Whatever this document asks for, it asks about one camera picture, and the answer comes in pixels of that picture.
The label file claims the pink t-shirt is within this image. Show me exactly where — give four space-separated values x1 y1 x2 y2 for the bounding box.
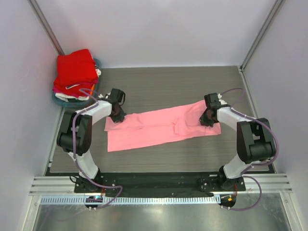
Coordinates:
104 101 221 152

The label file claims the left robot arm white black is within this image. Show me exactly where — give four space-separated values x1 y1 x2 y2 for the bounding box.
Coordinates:
56 88 126 186

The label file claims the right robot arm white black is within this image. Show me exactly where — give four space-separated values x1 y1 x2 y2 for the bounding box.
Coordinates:
199 93 277 191

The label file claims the orange folded t-shirt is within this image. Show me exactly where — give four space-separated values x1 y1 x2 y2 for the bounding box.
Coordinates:
90 84 97 95

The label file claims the teal plastic basket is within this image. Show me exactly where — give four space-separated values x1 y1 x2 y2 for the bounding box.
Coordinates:
51 58 102 109

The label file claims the red folded t-shirt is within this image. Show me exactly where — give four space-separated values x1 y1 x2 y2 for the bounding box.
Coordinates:
53 49 99 91

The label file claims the white folded t-shirt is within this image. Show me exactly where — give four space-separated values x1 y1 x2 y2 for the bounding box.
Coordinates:
55 93 89 102

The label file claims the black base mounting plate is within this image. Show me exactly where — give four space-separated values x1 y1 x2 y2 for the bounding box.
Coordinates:
70 172 246 198

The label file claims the white slotted cable duct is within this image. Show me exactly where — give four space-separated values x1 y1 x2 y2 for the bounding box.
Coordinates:
40 194 220 205

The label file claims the aluminium frame rail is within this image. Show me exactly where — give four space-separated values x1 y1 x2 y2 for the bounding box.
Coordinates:
28 175 77 196

